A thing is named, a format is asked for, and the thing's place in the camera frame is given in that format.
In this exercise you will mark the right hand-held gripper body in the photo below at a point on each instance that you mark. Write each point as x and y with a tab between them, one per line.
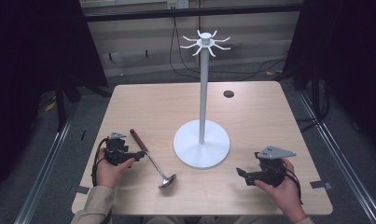
271	172

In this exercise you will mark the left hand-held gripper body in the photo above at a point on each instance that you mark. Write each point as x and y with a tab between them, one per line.
115	152

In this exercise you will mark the person's left hand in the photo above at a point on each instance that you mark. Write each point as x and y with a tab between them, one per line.
108	175

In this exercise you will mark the person's right hand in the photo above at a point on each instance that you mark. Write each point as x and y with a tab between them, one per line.
286	193

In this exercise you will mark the grey tape strip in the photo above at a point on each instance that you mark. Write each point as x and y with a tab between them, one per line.
321	184
80	189

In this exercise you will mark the dark round table grommet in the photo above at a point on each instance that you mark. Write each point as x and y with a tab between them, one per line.
228	94

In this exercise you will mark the yellow floor tape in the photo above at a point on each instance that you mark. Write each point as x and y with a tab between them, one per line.
50	106
270	73

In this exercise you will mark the white hook stand rack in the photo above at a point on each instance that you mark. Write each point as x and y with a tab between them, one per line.
203	93

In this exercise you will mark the black curtain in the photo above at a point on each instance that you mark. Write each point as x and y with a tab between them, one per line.
347	46
30	62

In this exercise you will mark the black horizontal bar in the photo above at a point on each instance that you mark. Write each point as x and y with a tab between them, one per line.
192	12

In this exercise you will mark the metal floor rail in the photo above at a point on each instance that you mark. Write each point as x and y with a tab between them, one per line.
338	155
42	174

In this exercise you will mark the white wall socket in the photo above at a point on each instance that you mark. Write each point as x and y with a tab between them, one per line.
178	3

